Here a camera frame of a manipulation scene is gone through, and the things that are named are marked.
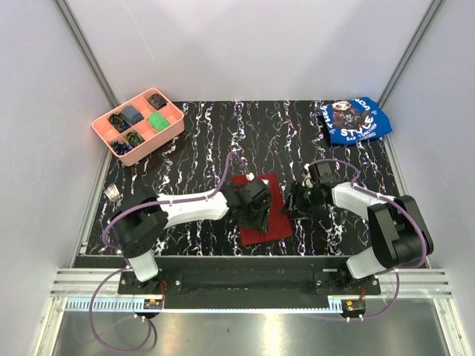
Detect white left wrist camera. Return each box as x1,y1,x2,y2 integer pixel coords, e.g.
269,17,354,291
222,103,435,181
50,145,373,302
245,173,270,187

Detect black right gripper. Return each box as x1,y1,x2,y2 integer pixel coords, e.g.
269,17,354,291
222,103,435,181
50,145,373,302
278,181,321,220

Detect black patterned rolled sock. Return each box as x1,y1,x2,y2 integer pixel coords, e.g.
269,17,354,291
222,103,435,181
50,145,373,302
108,112,130,133

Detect black yellow rolled sock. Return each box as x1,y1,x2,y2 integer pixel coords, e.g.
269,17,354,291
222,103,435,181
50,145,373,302
125,131,145,148

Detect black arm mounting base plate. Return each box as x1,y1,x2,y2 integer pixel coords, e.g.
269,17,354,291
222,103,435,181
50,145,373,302
118,257,381,312

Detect pink compartment organizer box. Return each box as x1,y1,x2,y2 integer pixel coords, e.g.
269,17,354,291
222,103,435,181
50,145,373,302
91,88,185,166

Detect green rolled sock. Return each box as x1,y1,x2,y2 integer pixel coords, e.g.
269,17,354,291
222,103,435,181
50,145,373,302
148,113,170,132

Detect dark blue rolled sock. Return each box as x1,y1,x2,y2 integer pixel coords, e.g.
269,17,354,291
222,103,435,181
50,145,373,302
110,141,131,156

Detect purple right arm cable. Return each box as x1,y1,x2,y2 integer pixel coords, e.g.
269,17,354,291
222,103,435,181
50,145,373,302
306,159,428,320

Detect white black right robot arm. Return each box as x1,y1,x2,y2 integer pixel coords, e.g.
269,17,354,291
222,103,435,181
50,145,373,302
281,159,434,294

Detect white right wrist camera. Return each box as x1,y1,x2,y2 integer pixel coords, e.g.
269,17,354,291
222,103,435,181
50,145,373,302
302,164,314,188

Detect silver metal fork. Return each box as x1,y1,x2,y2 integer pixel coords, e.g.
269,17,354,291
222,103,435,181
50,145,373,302
104,184,122,204

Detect dark brown rolled sock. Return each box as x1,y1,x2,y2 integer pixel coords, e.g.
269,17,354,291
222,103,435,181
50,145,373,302
148,93,168,111

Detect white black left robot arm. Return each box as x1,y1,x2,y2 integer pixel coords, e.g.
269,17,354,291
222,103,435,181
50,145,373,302
109,178,272,294

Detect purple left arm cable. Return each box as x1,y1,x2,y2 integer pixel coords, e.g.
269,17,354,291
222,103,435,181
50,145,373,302
88,152,253,352

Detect red cloth napkin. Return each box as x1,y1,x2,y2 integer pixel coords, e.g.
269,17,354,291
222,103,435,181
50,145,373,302
239,174,293,246

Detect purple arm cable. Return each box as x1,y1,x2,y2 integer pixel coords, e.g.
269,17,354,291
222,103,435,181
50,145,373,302
306,159,428,320
88,152,253,352

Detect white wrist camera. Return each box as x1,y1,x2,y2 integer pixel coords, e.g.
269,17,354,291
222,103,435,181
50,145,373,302
302,164,314,188
245,173,270,187

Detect grey blue rolled sock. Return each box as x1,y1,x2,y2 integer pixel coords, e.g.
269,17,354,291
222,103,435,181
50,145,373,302
121,105,144,125

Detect blue printed folded shirt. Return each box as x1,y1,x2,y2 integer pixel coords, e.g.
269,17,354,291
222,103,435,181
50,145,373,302
321,97,393,145

